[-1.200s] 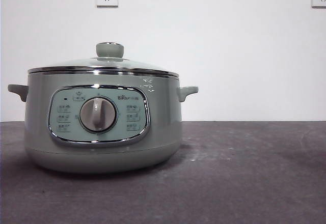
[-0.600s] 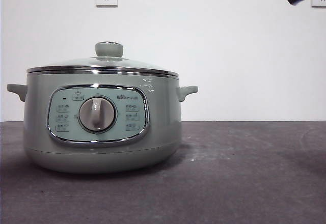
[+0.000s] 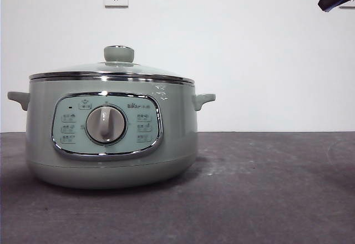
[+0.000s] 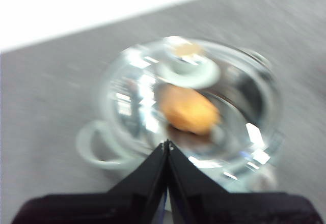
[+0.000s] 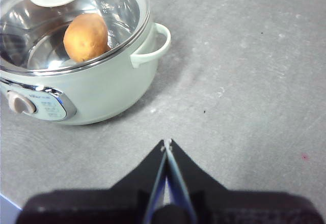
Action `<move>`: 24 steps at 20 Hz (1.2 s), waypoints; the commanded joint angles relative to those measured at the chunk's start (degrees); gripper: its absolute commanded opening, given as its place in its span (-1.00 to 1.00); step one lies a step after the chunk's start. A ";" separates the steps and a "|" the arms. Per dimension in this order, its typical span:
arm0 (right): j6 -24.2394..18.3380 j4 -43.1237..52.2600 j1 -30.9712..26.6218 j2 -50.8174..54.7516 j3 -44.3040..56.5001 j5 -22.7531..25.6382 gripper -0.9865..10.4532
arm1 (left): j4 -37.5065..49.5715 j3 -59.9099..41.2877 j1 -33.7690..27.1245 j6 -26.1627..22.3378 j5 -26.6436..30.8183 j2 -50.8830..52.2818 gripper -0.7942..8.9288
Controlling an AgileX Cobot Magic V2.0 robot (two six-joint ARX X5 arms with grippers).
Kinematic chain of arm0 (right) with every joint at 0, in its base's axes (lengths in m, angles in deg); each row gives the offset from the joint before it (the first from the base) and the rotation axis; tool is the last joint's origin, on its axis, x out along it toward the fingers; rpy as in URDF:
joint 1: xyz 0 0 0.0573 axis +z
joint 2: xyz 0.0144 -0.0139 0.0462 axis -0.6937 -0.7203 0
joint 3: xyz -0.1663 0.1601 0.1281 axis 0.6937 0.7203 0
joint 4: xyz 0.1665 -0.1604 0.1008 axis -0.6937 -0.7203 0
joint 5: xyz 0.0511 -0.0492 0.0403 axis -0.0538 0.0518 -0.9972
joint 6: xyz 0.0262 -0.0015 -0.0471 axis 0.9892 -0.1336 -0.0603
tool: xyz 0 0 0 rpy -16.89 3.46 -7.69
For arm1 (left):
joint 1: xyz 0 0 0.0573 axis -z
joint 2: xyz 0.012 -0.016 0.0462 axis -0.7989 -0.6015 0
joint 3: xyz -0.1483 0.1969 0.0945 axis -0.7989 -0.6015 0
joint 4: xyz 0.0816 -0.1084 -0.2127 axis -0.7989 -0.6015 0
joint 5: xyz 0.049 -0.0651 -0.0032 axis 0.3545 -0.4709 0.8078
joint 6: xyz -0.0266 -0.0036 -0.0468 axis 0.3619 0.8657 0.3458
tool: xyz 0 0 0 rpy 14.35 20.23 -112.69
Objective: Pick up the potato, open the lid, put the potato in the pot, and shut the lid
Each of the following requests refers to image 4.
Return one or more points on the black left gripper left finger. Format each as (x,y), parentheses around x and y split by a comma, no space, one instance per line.
(102,206)

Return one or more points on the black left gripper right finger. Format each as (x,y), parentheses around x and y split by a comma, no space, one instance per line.
(242,208)

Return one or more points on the brown potato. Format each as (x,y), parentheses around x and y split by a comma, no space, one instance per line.
(189,109)

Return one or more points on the glass lid with green knob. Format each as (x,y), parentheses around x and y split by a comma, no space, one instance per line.
(188,70)

